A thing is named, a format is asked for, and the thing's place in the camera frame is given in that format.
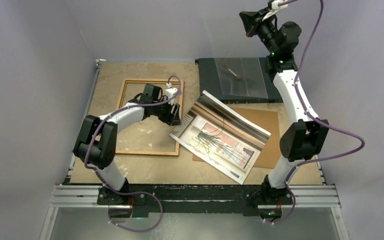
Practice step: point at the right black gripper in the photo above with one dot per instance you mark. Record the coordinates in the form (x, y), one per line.
(253, 21)

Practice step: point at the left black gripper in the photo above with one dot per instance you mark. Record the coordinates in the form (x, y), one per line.
(171, 118)

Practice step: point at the glossy plant photo print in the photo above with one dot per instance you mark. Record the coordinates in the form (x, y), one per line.
(221, 137)

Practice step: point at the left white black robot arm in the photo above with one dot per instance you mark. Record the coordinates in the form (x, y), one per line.
(97, 139)

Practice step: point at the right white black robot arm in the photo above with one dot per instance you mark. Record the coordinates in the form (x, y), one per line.
(305, 136)

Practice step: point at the dark flat equipment case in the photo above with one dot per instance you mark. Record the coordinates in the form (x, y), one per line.
(209, 81)

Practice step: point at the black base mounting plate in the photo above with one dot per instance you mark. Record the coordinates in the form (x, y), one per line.
(248, 200)

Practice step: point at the brown cardboard backing board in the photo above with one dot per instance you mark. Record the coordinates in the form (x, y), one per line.
(268, 120)

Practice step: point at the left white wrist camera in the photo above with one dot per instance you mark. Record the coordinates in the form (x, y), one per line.
(170, 92)

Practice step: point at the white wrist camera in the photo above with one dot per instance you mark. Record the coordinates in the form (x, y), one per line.
(170, 92)
(275, 6)

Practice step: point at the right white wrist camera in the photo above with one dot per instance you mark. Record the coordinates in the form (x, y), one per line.
(275, 6)

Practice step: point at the small black handled hammer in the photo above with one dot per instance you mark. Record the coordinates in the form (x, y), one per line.
(237, 76)

